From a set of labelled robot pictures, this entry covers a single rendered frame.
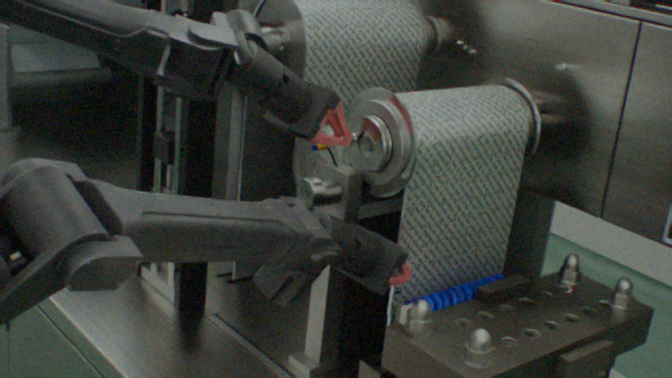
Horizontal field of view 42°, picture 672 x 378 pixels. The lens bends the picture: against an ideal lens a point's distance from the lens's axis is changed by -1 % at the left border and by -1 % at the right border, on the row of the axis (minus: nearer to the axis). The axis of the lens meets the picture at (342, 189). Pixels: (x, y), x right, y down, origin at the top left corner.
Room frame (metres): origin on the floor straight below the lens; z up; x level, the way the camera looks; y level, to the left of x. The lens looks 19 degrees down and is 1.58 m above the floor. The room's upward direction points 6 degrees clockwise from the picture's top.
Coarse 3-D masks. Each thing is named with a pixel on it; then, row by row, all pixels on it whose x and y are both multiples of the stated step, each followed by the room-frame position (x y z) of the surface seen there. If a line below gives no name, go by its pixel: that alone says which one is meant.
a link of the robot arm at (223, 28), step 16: (224, 16) 1.10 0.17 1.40; (240, 16) 1.10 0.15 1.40; (192, 32) 0.99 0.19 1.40; (208, 32) 1.00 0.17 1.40; (224, 32) 1.02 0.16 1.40; (256, 32) 1.08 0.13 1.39; (224, 48) 1.02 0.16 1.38; (224, 64) 1.00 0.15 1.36; (192, 96) 1.01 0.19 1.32; (208, 96) 1.01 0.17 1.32
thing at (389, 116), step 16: (352, 112) 1.17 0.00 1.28; (368, 112) 1.14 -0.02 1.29; (384, 112) 1.12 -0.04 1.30; (400, 128) 1.10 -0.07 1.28; (528, 128) 1.26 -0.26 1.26; (400, 144) 1.09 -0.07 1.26; (352, 160) 1.16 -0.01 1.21; (400, 160) 1.09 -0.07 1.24; (368, 176) 1.13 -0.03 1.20; (384, 176) 1.11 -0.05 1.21
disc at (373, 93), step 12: (360, 96) 1.17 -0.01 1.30; (372, 96) 1.15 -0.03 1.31; (384, 96) 1.13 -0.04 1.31; (396, 96) 1.12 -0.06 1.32; (348, 108) 1.19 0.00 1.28; (396, 108) 1.12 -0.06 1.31; (348, 120) 1.18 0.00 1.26; (408, 120) 1.10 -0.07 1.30; (408, 132) 1.09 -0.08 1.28; (408, 144) 1.09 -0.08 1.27; (348, 156) 1.18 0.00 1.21; (408, 156) 1.09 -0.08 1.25; (408, 168) 1.09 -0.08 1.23; (396, 180) 1.10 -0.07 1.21; (408, 180) 1.09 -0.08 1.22; (372, 192) 1.13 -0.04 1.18; (384, 192) 1.12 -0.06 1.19; (396, 192) 1.10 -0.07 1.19
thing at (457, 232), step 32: (416, 192) 1.10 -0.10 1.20; (448, 192) 1.15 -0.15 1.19; (480, 192) 1.19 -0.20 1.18; (512, 192) 1.24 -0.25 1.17; (416, 224) 1.11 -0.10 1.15; (448, 224) 1.15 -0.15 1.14; (480, 224) 1.20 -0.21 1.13; (416, 256) 1.12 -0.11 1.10; (448, 256) 1.16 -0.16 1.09; (480, 256) 1.21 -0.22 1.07; (416, 288) 1.12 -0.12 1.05; (448, 288) 1.17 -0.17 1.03
